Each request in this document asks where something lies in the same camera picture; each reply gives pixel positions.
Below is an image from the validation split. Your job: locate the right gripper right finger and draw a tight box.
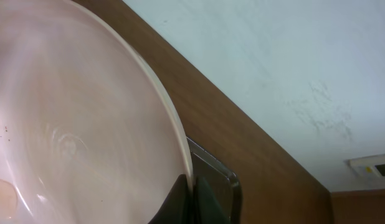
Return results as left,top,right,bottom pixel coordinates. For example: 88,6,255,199
194,177,230,224

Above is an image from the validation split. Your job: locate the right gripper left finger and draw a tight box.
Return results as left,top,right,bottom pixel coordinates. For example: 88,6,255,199
149,174,190,224

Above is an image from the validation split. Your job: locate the brown plastic serving tray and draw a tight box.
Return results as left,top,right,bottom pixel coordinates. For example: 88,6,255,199
187,137,243,224

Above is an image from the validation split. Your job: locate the white plate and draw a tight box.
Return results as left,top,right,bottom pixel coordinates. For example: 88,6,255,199
0,1,193,223

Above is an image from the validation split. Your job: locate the white wall outlet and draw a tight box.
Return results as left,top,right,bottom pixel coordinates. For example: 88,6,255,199
348,154,385,179

